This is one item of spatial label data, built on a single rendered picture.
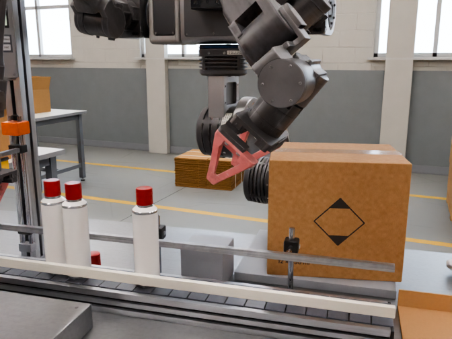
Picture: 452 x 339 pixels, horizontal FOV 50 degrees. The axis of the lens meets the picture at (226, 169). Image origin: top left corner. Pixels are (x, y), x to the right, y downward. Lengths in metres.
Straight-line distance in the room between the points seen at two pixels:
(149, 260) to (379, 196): 0.50
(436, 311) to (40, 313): 0.77
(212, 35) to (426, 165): 5.06
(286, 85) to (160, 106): 6.36
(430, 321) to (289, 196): 0.37
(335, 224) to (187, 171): 4.09
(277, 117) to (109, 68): 6.84
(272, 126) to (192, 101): 6.13
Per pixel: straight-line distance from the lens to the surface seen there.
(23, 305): 1.02
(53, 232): 1.09
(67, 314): 0.96
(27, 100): 1.26
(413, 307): 1.10
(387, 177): 1.08
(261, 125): 0.65
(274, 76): 0.57
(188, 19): 1.33
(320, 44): 6.18
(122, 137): 7.44
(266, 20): 0.65
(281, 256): 0.97
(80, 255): 1.07
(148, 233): 0.97
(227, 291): 0.94
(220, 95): 1.30
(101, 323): 1.02
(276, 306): 0.95
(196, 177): 5.09
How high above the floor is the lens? 1.33
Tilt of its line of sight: 13 degrees down
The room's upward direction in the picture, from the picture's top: straight up
